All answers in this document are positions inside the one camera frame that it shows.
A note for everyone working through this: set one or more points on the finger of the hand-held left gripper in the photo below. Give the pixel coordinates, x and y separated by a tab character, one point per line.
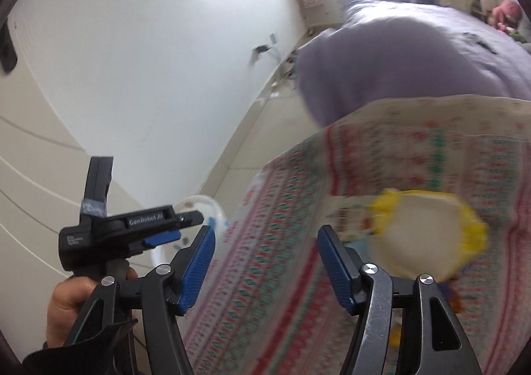
161	238
188	219

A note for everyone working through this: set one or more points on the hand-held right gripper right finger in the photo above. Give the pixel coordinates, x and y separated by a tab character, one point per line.
336	267

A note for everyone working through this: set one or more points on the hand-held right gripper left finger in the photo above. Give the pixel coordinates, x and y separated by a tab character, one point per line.
199	267

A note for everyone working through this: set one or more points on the white dotted waste bin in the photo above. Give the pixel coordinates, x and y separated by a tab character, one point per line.
203	202

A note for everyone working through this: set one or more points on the printed paper wrapper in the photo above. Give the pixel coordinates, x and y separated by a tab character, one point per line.
350	221

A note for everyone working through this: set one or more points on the yellow and white cloth item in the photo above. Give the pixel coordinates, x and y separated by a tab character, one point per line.
419	229

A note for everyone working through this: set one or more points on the person's left forearm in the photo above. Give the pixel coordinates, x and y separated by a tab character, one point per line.
49	362

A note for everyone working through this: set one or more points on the person's left hand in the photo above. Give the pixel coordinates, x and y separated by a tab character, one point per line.
66	304

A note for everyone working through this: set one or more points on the white door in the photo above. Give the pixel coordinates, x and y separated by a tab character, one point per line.
33	175

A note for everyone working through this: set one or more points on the patterned red green blanket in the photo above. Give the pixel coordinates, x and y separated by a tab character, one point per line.
435	142

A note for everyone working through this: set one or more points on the black power strip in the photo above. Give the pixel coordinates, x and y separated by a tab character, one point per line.
292	63

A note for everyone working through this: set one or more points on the purple duvet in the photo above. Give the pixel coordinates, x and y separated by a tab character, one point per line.
394	55

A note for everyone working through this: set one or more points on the pink topped small chair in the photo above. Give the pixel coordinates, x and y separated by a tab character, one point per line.
313	1

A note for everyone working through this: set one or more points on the small dark object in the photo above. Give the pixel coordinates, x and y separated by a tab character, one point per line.
483	45

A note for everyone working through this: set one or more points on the pink plush toy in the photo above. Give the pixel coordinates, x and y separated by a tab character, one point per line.
508	11

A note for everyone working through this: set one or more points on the black wall plug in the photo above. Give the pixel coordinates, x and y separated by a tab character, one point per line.
259	52

